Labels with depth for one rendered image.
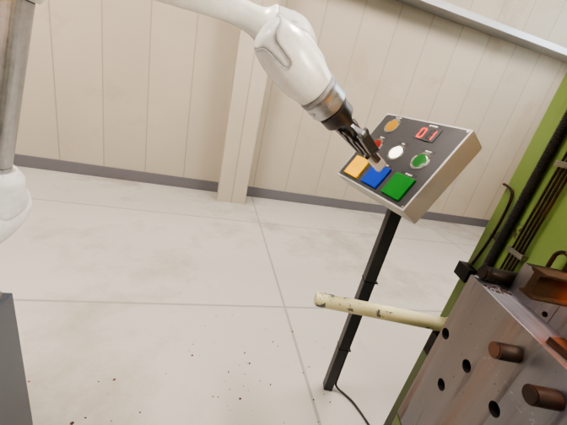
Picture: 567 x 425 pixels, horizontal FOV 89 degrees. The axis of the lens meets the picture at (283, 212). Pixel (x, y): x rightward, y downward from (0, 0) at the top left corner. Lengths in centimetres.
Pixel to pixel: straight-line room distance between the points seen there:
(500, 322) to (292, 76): 59
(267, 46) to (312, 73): 10
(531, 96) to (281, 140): 336
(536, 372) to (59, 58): 364
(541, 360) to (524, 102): 465
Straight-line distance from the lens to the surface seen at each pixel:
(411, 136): 102
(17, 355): 110
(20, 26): 86
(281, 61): 61
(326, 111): 66
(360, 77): 366
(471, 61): 444
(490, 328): 69
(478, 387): 72
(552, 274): 59
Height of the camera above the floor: 117
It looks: 21 degrees down
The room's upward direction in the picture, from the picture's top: 13 degrees clockwise
